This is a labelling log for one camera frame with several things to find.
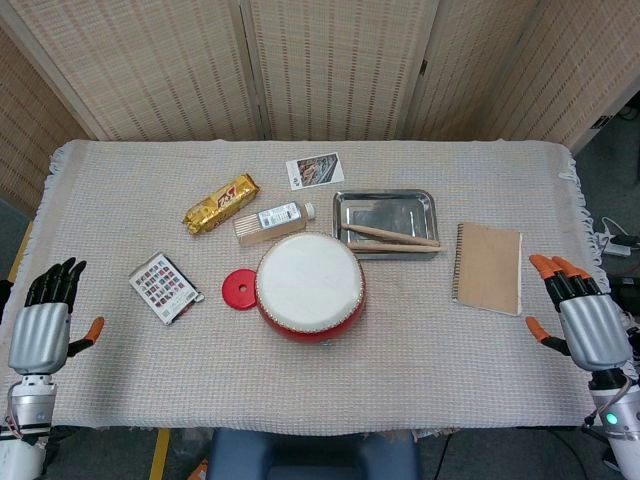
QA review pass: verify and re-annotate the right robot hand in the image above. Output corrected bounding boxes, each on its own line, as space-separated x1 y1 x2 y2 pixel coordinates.
524 253 634 372

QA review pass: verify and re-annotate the blue padded seat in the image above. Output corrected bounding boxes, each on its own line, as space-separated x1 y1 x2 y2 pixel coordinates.
206 427 421 480

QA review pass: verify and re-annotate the clear bottle with white cap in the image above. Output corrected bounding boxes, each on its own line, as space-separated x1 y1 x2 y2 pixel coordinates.
257 201 318 230

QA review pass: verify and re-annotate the gold biscuit packet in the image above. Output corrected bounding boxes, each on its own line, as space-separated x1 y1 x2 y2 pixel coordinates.
181 173 262 237

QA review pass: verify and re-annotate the red plastic disc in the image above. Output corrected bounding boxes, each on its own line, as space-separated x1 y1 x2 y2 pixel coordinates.
222 268 261 311

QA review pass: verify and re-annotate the kraft spiral notebook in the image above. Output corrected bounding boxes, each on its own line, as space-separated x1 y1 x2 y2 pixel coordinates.
452 222 525 317

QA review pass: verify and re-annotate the white power strip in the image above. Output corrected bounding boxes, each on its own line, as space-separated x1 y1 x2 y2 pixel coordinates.
599 216 636 259

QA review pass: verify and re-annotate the wooden stick box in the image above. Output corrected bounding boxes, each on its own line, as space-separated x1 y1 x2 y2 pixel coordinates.
233 213 307 247

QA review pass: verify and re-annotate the red drum with white head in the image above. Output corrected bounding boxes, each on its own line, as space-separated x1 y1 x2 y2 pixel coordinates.
254 233 369 346

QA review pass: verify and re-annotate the photo postcard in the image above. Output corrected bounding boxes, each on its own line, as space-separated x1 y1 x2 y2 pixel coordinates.
285 151 347 191

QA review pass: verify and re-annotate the stainless steel tray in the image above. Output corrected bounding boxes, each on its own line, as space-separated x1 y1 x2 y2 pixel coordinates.
332 188 441 261

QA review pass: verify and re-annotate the black electronic box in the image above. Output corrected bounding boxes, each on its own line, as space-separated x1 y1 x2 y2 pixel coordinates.
608 277 640 304

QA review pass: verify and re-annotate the stamp print card box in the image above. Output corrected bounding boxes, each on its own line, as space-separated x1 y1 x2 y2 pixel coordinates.
128 252 206 326

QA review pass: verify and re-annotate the woven folding screen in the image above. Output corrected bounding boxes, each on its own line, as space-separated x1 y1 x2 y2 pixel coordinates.
0 0 640 216

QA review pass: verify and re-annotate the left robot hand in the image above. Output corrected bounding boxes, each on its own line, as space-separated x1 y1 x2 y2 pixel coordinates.
7 257 106 376

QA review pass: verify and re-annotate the beige woven tablecloth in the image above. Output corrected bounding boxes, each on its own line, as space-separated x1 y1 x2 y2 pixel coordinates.
0 138 626 432

